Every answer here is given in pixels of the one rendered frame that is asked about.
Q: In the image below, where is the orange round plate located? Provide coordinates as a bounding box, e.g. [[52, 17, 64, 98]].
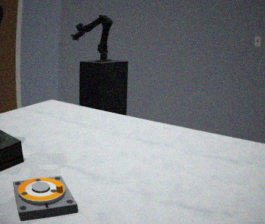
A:
[[18, 178, 65, 204]]

